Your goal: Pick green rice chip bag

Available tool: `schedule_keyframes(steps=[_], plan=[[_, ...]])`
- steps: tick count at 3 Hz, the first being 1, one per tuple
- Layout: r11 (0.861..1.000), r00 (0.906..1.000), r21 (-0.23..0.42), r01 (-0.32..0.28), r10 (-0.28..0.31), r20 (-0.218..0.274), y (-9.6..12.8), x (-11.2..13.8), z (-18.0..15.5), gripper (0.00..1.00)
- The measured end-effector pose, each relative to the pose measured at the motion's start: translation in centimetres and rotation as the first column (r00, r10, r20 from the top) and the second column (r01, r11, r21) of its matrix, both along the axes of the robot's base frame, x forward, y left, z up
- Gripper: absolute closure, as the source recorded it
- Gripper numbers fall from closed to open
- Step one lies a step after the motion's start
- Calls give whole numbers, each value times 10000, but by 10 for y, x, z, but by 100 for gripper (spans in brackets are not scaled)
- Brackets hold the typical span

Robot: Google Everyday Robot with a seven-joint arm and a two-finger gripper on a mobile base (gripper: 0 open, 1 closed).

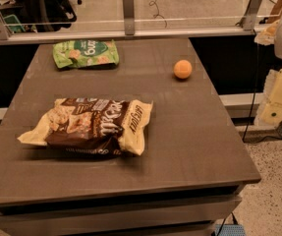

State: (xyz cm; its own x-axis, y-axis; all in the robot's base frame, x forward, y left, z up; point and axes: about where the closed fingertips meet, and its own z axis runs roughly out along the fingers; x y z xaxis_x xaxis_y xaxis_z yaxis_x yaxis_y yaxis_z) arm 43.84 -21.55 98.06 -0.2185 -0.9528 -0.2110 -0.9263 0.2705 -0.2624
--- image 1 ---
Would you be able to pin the green rice chip bag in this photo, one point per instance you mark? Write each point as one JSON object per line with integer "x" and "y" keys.
{"x": 84, "y": 53}

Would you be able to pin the brown and cream snack bag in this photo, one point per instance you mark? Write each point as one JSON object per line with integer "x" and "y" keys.
{"x": 93, "y": 126}

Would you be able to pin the orange ball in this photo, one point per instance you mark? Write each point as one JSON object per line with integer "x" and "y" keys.
{"x": 182, "y": 69}

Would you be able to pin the table drawer front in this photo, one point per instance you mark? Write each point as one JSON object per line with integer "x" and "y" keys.
{"x": 184, "y": 217}

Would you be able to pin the black office chair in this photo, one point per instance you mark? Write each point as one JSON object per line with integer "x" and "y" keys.
{"x": 48, "y": 15}

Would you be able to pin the glass barrier panel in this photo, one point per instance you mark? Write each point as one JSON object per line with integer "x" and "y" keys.
{"x": 153, "y": 18}

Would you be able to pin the green bin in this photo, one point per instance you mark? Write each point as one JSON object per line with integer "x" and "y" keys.
{"x": 14, "y": 24}

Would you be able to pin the middle metal glass bracket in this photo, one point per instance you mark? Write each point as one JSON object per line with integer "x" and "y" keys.
{"x": 129, "y": 17}

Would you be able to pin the right metal glass bracket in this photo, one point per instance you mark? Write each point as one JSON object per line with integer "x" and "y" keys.
{"x": 247, "y": 21}

